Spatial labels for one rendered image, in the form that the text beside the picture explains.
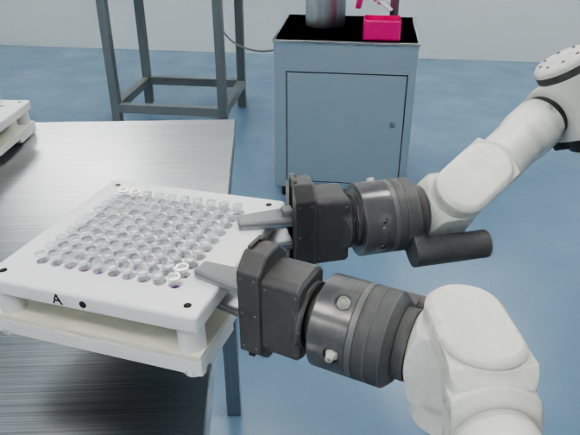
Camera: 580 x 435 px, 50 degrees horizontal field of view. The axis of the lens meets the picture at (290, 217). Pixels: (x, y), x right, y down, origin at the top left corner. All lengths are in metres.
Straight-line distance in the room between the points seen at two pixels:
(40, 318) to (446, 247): 0.45
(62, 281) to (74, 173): 0.60
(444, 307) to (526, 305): 1.94
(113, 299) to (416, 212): 0.34
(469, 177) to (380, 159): 2.16
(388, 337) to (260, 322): 0.13
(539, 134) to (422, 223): 0.22
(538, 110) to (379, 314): 0.44
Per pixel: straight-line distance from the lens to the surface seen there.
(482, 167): 0.76
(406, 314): 0.54
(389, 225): 0.71
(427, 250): 0.73
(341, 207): 0.70
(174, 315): 0.58
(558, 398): 2.11
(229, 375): 1.80
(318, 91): 2.80
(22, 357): 0.81
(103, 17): 3.75
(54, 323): 0.69
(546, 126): 0.87
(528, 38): 5.68
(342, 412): 1.91
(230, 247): 0.67
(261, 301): 0.57
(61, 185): 1.20
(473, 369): 0.47
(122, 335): 0.65
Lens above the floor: 1.38
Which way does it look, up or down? 29 degrees down
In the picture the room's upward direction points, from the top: straight up
